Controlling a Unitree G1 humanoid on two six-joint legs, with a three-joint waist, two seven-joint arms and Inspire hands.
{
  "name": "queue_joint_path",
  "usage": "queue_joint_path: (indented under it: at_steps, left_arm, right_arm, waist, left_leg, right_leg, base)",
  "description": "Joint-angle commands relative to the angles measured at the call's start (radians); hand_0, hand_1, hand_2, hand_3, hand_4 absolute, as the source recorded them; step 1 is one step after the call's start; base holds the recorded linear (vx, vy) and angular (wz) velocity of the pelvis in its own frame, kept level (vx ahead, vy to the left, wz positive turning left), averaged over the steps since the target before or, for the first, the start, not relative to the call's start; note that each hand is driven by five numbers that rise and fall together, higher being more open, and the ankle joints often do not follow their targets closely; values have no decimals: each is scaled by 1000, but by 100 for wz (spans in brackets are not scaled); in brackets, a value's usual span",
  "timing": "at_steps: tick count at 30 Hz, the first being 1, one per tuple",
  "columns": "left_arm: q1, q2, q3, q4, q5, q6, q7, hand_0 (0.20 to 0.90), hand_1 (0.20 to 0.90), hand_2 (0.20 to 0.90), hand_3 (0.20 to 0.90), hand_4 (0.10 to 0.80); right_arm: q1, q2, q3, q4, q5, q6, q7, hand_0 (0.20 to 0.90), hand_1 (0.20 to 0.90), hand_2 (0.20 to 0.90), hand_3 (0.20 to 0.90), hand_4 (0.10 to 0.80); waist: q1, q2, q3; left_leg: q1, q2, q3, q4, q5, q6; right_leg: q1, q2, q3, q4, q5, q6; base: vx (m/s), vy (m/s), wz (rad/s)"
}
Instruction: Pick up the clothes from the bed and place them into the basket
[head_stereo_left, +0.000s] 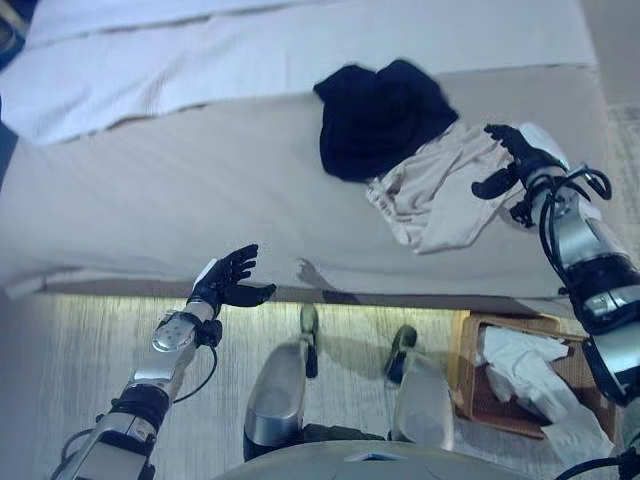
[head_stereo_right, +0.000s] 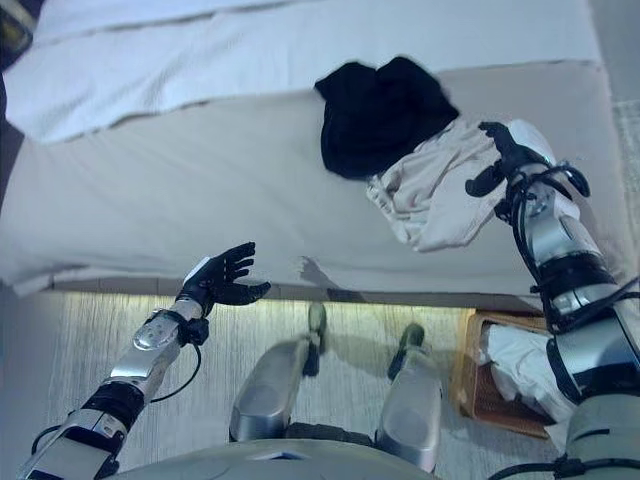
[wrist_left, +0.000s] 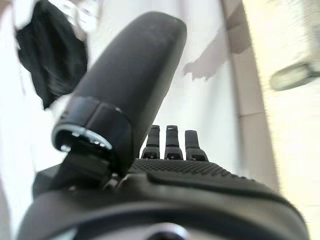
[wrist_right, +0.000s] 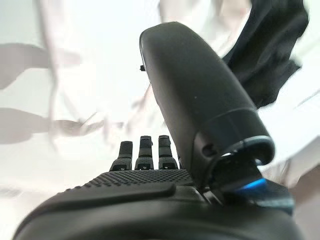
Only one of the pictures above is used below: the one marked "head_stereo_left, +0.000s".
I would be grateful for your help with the beige bed cover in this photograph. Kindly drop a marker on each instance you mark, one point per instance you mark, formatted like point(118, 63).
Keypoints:
point(175, 200)

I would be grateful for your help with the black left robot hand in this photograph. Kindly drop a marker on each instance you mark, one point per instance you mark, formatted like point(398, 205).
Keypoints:
point(225, 280)

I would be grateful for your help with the grey robot torso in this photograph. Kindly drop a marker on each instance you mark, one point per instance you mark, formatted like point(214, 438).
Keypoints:
point(350, 465)

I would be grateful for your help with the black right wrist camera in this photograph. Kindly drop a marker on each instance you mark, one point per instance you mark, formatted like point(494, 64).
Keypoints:
point(524, 212)

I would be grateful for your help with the beige printed garment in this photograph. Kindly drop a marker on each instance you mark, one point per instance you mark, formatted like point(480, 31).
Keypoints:
point(435, 200)

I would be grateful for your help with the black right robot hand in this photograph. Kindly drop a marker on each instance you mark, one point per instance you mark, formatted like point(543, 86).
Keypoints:
point(540, 150)

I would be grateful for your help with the silver right robot leg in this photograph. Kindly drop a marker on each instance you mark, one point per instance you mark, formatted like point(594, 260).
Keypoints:
point(425, 400)

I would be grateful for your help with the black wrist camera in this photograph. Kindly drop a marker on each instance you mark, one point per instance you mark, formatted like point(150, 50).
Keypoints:
point(211, 334)
point(524, 212)

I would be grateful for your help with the silver robot leg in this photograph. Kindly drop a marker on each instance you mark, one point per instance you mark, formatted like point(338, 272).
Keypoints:
point(425, 400)
point(275, 390)

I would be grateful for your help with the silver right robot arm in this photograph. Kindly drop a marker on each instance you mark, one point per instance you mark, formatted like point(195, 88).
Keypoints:
point(585, 240)

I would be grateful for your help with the white textured blanket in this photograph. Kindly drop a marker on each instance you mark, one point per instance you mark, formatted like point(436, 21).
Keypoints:
point(150, 75)

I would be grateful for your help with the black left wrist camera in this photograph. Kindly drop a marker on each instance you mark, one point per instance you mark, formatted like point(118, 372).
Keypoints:
point(211, 334)

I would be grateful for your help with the black garment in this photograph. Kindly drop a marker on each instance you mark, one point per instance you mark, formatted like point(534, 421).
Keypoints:
point(380, 125)

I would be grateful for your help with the grey patterned rug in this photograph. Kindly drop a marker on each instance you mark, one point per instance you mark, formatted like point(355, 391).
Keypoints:
point(100, 350)

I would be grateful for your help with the silver left robot leg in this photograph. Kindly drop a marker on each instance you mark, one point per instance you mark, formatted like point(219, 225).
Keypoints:
point(275, 390)

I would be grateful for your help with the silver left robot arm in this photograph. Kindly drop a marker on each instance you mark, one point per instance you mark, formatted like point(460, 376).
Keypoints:
point(170, 335)

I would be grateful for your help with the white duvet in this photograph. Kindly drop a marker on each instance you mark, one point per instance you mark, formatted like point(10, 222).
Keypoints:
point(125, 12)

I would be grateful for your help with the white garment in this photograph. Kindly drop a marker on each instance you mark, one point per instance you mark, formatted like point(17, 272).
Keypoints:
point(530, 370)

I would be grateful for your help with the beige upholstered bed base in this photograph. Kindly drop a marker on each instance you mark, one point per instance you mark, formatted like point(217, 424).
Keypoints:
point(125, 288)

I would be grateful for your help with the brown wicker basket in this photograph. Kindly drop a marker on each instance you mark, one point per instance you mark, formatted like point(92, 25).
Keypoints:
point(480, 400)

